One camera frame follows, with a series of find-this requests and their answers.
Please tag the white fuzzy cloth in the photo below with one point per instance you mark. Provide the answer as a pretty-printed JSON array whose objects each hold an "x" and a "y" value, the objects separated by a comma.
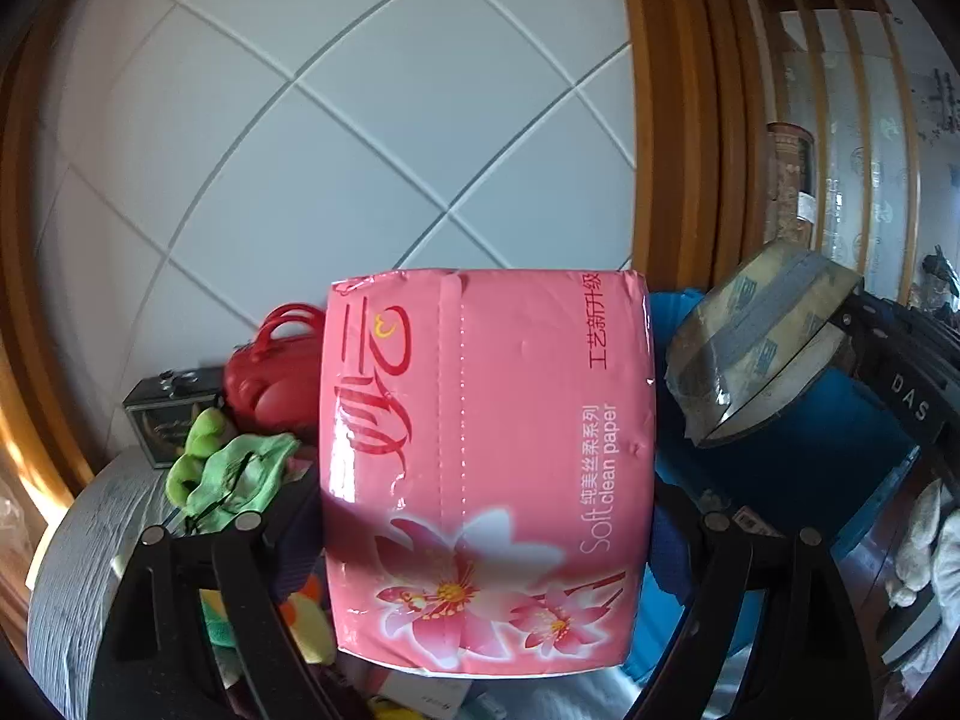
[{"x": 926, "y": 540}]

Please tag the wooden lattice screen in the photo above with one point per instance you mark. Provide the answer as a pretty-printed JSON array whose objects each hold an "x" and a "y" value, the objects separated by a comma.
[{"x": 855, "y": 127}]

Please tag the red toy suitcase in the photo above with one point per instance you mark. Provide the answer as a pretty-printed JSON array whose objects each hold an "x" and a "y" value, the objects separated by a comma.
[{"x": 270, "y": 382}]

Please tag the grey striped bedsheet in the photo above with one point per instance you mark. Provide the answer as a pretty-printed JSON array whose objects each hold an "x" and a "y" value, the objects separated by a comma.
[{"x": 75, "y": 577}]

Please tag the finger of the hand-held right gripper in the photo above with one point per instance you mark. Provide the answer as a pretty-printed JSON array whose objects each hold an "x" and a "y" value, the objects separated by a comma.
[{"x": 892, "y": 322}]

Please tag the lime green plush toy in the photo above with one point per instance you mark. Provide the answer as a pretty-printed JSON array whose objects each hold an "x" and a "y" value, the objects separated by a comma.
[{"x": 196, "y": 457}]

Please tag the dark figurine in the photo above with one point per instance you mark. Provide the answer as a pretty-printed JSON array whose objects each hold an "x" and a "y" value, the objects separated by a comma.
[{"x": 941, "y": 270}]

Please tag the large pink floral tissue pack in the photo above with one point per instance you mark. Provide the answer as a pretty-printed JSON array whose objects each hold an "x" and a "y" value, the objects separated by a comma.
[{"x": 487, "y": 465}]

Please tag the light green cloth pouch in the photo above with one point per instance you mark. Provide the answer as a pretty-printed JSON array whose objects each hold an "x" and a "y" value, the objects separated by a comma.
[{"x": 240, "y": 472}]

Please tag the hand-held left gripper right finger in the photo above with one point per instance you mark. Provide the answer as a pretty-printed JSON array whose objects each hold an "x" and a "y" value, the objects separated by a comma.
[{"x": 667, "y": 547}]

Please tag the black gift box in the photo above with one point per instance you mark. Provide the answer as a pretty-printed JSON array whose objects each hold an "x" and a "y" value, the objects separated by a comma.
[{"x": 161, "y": 420}]

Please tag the yellow plush toy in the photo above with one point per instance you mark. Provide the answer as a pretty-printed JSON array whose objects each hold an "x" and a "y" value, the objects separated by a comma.
[{"x": 311, "y": 619}]

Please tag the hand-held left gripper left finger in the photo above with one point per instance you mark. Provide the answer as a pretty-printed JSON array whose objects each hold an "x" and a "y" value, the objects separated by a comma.
[{"x": 300, "y": 540}]

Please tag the white padded headboard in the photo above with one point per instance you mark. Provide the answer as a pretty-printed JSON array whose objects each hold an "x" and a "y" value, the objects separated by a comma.
[{"x": 300, "y": 127}]

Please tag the brown patterned box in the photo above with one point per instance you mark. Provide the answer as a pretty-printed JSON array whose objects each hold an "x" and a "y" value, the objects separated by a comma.
[{"x": 791, "y": 180}]

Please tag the taped round container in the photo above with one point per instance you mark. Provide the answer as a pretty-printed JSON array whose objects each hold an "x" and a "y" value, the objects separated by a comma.
[{"x": 757, "y": 352}]

